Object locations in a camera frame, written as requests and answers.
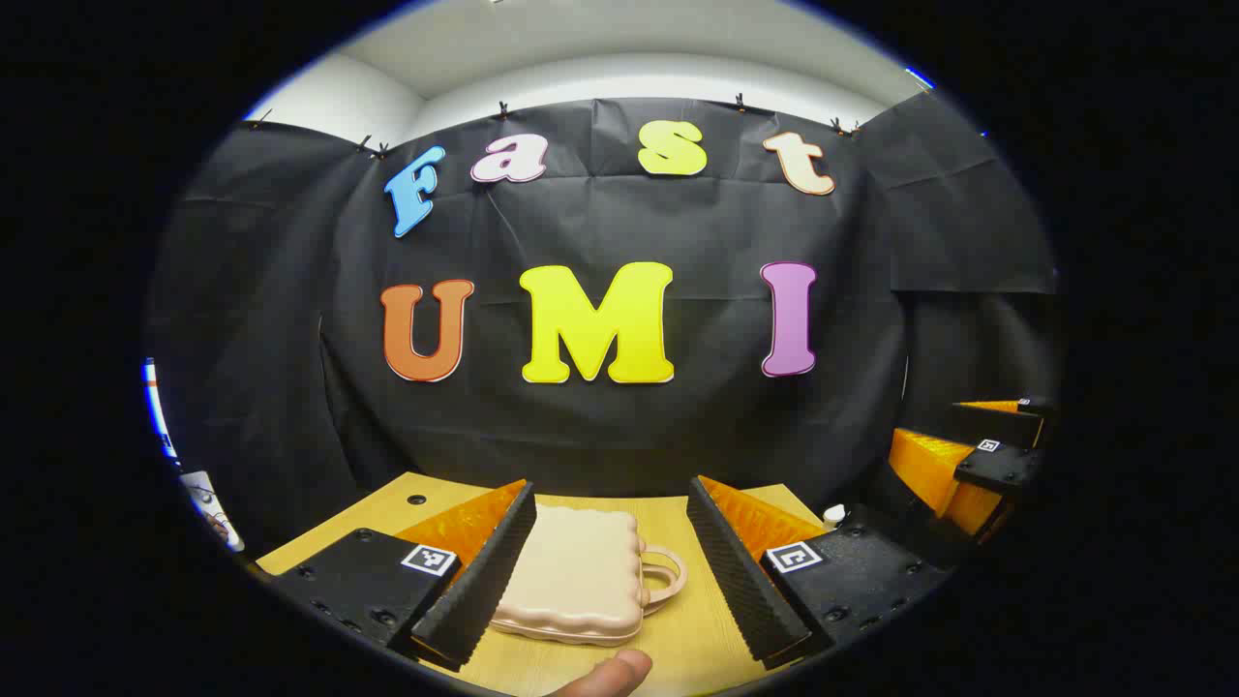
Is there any blue and white strip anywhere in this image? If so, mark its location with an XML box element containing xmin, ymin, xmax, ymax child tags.
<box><xmin>142</xmin><ymin>358</ymin><xmax>181</xmax><ymax>461</ymax></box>

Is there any black backdrop cloth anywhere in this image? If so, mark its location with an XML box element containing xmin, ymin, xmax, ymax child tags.
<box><xmin>145</xmin><ymin>92</ymin><xmax>1061</xmax><ymax>558</ymax></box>

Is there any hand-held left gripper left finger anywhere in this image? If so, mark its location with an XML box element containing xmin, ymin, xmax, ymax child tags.
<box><xmin>277</xmin><ymin>479</ymin><xmax>539</xmax><ymax>673</ymax></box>

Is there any pink suitcase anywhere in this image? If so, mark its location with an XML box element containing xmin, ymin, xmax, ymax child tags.
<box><xmin>489</xmin><ymin>503</ymin><xmax>688</xmax><ymax>648</ymax></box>

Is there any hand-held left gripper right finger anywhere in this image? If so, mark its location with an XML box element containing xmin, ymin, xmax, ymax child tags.
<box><xmin>685</xmin><ymin>474</ymin><xmax>953</xmax><ymax>669</ymax></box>

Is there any white printed poster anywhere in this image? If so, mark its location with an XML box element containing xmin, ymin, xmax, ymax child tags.
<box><xmin>179</xmin><ymin>470</ymin><xmax>246</xmax><ymax>555</ymax></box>

